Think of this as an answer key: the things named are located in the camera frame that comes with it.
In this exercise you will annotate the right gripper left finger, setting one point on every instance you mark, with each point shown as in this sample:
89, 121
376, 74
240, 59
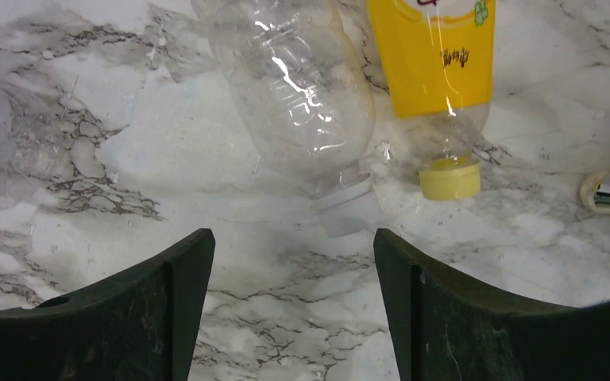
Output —
139, 324

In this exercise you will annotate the plain clear plastic bottle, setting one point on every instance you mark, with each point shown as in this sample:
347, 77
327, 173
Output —
298, 86

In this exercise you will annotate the yellow plastic bottle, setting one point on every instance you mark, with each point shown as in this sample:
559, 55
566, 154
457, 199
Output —
437, 58

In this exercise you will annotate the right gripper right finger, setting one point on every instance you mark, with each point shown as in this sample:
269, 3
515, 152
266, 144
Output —
447, 325

